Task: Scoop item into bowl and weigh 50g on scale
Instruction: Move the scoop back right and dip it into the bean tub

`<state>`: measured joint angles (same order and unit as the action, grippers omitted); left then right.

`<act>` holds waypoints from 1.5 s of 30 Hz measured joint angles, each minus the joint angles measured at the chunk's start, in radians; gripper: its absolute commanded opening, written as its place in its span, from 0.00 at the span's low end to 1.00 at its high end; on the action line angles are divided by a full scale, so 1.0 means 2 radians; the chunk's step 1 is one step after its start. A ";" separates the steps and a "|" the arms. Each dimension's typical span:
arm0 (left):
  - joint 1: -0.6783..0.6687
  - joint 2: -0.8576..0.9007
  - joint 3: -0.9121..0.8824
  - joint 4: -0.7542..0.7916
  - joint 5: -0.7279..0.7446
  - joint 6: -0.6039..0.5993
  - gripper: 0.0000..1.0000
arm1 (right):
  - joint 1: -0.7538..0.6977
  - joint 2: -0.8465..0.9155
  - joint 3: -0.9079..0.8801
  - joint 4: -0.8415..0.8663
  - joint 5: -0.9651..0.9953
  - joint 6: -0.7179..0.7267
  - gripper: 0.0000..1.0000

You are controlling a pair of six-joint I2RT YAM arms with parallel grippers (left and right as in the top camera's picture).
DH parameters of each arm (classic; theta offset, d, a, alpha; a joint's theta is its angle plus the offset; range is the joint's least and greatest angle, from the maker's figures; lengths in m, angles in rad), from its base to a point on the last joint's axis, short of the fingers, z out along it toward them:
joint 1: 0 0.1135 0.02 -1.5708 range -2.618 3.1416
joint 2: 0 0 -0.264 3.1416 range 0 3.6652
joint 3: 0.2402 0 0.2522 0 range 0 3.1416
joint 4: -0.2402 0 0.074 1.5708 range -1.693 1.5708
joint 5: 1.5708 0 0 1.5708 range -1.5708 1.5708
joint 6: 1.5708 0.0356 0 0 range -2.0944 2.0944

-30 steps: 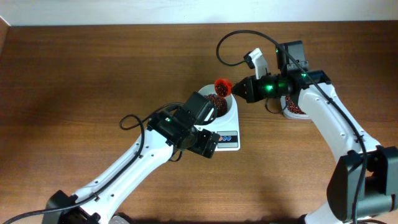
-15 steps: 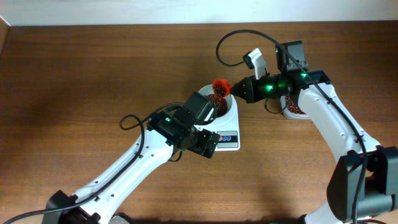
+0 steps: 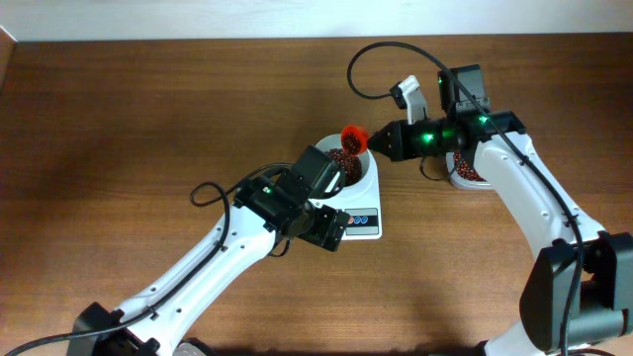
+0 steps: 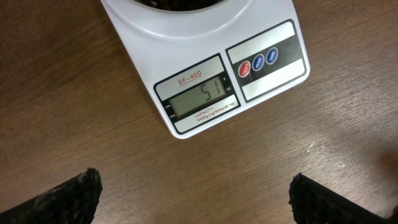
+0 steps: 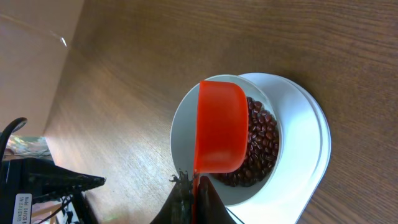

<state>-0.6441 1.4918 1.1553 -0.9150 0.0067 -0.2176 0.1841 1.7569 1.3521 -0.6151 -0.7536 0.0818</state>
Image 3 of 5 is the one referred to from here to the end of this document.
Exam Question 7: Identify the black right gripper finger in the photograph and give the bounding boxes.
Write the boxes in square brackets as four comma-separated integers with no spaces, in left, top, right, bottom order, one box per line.
[368,140,402,162]
[368,122,402,143]

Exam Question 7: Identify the red measuring scoop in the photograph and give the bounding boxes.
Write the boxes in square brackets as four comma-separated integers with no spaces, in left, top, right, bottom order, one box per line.
[341,125,369,156]

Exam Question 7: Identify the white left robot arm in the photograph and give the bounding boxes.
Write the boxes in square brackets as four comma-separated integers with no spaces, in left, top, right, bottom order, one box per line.
[67,167,349,355]

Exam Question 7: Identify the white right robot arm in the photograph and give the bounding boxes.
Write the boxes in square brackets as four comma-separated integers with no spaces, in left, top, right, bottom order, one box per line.
[368,65,632,355]

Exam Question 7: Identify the red beans in scoop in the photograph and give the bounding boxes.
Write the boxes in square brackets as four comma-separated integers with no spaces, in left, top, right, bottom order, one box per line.
[341,132,362,155]

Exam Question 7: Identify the white digital kitchen scale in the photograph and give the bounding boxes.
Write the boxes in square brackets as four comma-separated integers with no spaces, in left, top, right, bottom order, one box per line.
[311,153,383,240]

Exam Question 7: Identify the red beans in bowl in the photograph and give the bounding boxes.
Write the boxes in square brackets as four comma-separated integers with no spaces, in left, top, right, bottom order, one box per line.
[325,148,362,186]

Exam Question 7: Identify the red adzuki beans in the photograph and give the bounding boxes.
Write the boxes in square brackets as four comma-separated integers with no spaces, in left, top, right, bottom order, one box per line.
[453,152,485,182]

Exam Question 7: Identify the clear plastic container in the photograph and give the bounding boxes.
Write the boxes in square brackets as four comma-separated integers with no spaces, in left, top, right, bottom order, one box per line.
[446,152,492,190]

